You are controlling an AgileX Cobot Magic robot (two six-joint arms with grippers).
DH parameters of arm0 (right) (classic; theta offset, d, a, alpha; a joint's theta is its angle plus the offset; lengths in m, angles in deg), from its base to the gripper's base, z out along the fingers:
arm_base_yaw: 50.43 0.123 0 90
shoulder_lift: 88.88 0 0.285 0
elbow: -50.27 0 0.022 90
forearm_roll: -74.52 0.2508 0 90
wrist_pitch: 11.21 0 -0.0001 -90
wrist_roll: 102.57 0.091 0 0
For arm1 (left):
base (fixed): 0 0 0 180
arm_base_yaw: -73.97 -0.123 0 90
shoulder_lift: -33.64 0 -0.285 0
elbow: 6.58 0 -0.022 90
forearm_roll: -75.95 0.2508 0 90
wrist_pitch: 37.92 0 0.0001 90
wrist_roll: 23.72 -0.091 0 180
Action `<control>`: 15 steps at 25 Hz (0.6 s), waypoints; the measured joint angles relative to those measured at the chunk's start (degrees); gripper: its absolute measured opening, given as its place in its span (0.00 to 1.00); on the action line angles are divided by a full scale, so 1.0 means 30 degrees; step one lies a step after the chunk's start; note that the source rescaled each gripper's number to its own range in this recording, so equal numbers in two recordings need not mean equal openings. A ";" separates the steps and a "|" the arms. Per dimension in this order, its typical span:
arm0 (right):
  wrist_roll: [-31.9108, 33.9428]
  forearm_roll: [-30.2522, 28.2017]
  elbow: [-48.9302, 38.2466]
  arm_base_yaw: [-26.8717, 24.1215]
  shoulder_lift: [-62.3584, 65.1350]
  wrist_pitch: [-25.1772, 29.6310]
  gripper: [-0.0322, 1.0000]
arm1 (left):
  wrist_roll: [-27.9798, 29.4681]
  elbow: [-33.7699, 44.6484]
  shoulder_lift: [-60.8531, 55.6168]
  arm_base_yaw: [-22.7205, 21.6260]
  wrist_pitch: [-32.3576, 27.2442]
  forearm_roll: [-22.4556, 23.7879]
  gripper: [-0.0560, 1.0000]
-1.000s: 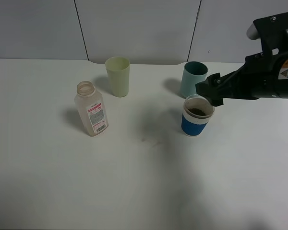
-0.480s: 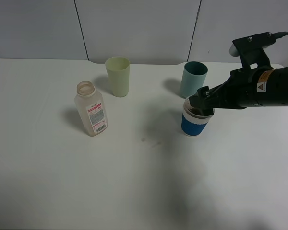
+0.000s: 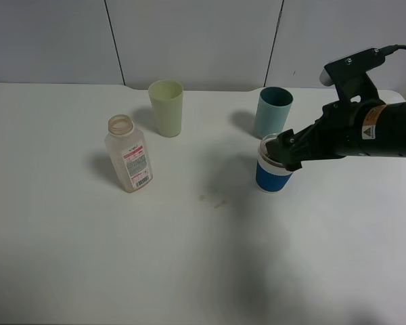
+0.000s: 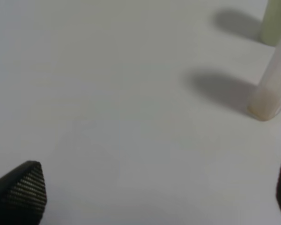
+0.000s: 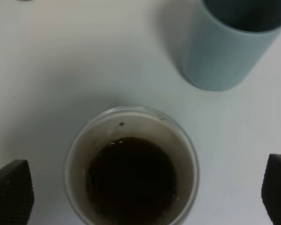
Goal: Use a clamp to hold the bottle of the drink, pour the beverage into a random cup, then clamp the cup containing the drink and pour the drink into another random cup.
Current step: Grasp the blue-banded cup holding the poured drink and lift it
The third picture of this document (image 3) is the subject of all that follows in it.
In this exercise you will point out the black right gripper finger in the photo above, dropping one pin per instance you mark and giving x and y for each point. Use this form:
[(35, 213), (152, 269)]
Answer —
[(278, 149)]

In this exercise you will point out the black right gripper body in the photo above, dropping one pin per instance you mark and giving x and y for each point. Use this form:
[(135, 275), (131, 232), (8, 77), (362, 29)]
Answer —
[(334, 135)]

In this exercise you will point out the blue sleeved paper cup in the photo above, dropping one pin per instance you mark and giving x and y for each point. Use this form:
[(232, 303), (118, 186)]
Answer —
[(271, 176)]

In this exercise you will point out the clear plastic drink bottle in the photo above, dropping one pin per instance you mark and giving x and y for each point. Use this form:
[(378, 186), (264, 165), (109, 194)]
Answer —
[(127, 148)]

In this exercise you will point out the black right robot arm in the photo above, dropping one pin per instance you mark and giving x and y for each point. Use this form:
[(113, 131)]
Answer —
[(370, 128)]

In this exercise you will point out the teal plastic cup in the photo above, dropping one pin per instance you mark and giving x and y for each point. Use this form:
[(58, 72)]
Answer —
[(273, 107)]

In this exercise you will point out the pale green plastic cup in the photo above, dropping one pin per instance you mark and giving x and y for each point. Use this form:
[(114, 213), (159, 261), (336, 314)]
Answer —
[(166, 97)]

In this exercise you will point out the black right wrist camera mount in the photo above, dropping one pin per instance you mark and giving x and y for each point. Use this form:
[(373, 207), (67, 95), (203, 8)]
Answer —
[(349, 75)]

